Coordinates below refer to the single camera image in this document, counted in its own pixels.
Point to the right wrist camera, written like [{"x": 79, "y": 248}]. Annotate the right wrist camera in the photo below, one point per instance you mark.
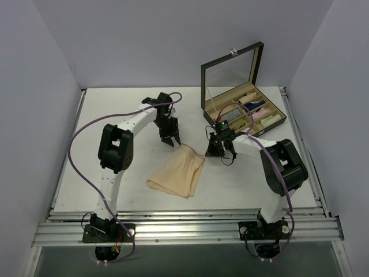
[{"x": 222, "y": 128}]

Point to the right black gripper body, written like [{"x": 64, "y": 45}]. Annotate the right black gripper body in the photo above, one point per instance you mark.
[{"x": 215, "y": 148}]

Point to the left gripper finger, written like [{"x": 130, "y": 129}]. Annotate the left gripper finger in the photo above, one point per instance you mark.
[
  {"x": 168, "y": 141},
  {"x": 177, "y": 139}
]

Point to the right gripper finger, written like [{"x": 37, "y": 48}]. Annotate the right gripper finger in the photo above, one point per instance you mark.
[
  {"x": 210, "y": 151},
  {"x": 219, "y": 151}
]

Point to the white pink rolled cloth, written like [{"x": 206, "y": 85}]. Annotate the white pink rolled cloth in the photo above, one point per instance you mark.
[{"x": 249, "y": 132}]

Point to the cream rolled cloth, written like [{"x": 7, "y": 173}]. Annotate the cream rolled cloth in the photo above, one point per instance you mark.
[{"x": 270, "y": 120}]

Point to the aluminium front rail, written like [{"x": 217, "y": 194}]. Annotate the aluminium front rail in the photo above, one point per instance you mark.
[{"x": 186, "y": 233}]

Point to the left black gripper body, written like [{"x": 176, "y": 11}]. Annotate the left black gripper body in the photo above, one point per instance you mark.
[{"x": 169, "y": 136}]

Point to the tan rolled cloth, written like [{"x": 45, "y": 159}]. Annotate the tan rolled cloth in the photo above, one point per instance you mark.
[{"x": 238, "y": 124}]

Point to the right side aluminium rail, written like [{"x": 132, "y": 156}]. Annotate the right side aluminium rail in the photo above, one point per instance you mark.
[{"x": 305, "y": 154}]

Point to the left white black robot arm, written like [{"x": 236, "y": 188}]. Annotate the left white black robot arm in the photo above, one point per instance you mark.
[{"x": 116, "y": 152}]

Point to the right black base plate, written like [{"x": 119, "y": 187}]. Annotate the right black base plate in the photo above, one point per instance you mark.
[{"x": 258, "y": 231}]

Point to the beige underwear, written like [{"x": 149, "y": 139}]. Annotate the beige underwear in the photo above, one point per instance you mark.
[{"x": 180, "y": 174}]

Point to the navy rolled cloth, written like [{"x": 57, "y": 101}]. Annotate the navy rolled cloth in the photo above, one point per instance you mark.
[{"x": 253, "y": 105}]

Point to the beige rolled cloth top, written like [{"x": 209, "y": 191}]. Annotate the beige rolled cloth top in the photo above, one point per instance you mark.
[{"x": 247, "y": 98}]

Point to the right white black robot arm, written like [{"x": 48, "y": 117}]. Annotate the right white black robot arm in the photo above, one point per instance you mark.
[{"x": 282, "y": 166}]

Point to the grey striped rolled cloth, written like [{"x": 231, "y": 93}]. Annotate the grey striped rolled cloth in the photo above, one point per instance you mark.
[{"x": 231, "y": 115}]

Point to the black compartment storage box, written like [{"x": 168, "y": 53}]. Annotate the black compartment storage box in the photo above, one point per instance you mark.
[{"x": 229, "y": 93}]

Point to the aluminium rail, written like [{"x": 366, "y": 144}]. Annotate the aluminium rail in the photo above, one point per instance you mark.
[
  {"x": 186, "y": 233},
  {"x": 305, "y": 154}
]

